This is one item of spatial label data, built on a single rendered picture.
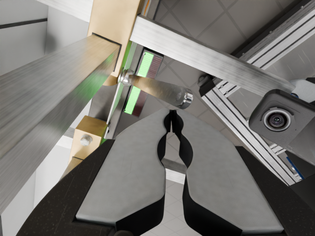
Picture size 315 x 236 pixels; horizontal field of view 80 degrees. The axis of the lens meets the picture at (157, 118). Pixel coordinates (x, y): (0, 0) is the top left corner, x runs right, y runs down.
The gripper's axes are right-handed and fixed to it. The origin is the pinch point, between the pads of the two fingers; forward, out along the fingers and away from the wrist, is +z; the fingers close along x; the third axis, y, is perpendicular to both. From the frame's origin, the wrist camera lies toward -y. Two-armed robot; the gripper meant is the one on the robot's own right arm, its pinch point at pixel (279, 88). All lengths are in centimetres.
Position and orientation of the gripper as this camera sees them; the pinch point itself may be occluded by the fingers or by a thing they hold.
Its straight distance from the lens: 36.1
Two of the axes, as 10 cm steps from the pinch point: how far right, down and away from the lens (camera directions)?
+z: 0.5, -5.3, 8.5
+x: 3.7, -7.8, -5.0
